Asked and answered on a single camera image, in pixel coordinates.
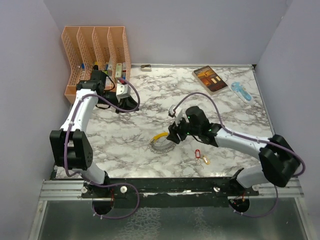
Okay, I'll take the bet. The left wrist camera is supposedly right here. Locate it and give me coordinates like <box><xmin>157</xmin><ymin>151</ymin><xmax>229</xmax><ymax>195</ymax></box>
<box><xmin>116</xmin><ymin>83</ymin><xmax>131</xmax><ymax>101</ymax></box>

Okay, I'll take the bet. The green white box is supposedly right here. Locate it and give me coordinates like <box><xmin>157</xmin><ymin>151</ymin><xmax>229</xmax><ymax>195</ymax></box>
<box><xmin>114</xmin><ymin>63</ymin><xmax>123</xmax><ymax>79</ymax></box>

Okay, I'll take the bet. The orange-yellow tag key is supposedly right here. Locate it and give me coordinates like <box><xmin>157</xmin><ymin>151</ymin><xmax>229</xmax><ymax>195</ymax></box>
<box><xmin>200</xmin><ymin>155</ymin><xmax>211</xmax><ymax>165</ymax></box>

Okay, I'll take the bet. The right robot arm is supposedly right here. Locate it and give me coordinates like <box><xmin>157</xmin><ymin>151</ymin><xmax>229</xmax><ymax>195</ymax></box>
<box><xmin>167</xmin><ymin>105</ymin><xmax>300</xmax><ymax>196</ymax></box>

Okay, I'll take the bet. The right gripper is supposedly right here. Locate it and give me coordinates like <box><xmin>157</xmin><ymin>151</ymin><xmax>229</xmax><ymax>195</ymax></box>
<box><xmin>167</xmin><ymin>114</ymin><xmax>201</xmax><ymax>144</ymax></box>

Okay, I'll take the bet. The blue packaged item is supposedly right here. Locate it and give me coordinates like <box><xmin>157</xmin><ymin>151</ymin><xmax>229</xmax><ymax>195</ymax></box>
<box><xmin>230</xmin><ymin>82</ymin><xmax>253</xmax><ymax>103</ymax></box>

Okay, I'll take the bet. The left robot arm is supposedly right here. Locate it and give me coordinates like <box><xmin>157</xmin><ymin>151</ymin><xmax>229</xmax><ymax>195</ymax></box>
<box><xmin>49</xmin><ymin>69</ymin><xmax>140</xmax><ymax>198</ymax></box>

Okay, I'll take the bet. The peach desk organizer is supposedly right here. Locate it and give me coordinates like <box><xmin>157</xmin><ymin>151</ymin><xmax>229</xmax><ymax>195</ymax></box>
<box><xmin>61</xmin><ymin>26</ymin><xmax>131</xmax><ymax>104</ymax></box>

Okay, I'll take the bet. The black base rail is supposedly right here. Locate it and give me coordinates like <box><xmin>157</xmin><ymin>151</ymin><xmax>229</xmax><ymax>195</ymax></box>
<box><xmin>81</xmin><ymin>177</ymin><xmax>259</xmax><ymax>209</ymax></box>

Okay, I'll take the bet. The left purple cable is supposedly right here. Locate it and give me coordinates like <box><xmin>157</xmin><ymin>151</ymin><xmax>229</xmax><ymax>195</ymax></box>
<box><xmin>63</xmin><ymin>77</ymin><xmax>141</xmax><ymax>221</ymax></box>

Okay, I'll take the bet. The red tag key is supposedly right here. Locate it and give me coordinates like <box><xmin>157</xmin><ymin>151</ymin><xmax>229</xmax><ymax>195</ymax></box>
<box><xmin>194</xmin><ymin>149</ymin><xmax>203</xmax><ymax>168</ymax></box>

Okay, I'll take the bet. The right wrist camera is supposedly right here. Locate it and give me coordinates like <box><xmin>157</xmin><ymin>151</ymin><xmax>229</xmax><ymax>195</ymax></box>
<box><xmin>168</xmin><ymin>105</ymin><xmax>183</xmax><ymax>126</ymax></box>

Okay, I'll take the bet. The beige small object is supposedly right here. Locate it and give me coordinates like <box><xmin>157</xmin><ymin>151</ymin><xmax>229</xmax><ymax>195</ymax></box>
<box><xmin>140</xmin><ymin>64</ymin><xmax>152</xmax><ymax>72</ymax></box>

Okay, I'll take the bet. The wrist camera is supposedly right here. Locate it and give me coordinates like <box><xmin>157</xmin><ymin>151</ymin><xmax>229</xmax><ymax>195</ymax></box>
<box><xmin>168</xmin><ymin>105</ymin><xmax>183</xmax><ymax>126</ymax></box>
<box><xmin>116</xmin><ymin>83</ymin><xmax>131</xmax><ymax>101</ymax></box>

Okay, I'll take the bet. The paperback book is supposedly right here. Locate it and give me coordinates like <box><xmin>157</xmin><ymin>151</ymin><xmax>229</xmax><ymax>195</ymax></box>
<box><xmin>192</xmin><ymin>65</ymin><xmax>228</xmax><ymax>95</ymax></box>

